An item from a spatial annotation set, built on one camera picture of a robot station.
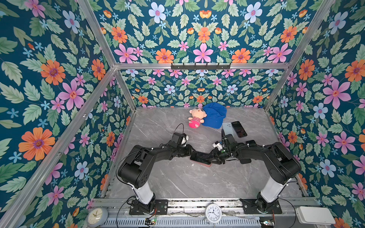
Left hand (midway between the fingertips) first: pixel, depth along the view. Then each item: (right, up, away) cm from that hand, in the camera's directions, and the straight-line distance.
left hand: (196, 148), depth 90 cm
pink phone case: (+6, -9, -3) cm, 11 cm away
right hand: (+6, -6, -3) cm, 9 cm away
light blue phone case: (+25, +12, +16) cm, 32 cm away
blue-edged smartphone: (+32, +12, +14) cm, 37 cm away
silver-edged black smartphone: (+39, +2, +9) cm, 40 cm away
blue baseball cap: (+16, +24, +21) cm, 36 cm away
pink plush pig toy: (+2, +22, +16) cm, 28 cm away
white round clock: (+8, -28, -21) cm, 36 cm away
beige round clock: (-49, -29, -22) cm, 61 cm away
